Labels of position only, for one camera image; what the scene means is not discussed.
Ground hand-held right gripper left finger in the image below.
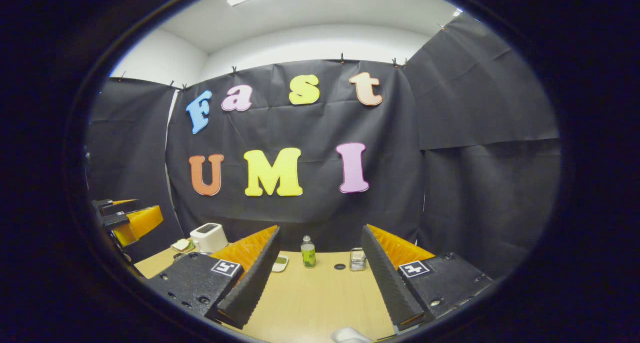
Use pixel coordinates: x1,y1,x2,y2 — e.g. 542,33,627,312
147,225,282,330

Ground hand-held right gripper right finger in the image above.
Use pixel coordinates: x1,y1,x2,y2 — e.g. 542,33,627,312
361,224,493,334

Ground metal mesh utensil holder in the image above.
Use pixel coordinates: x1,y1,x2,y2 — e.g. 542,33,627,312
350,247,368,272

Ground green label plastic bottle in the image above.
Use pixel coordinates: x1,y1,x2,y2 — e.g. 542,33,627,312
301,235,317,269

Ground white toaster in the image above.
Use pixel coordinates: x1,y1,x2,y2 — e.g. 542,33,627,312
190,223,230,255

